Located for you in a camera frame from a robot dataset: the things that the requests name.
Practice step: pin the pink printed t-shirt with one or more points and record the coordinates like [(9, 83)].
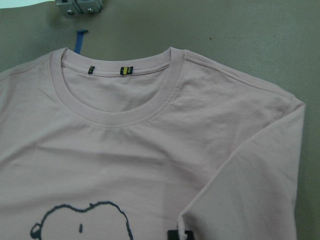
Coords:
[(139, 149)]

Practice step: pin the aluminium frame post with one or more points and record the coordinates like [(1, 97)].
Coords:
[(76, 7)]

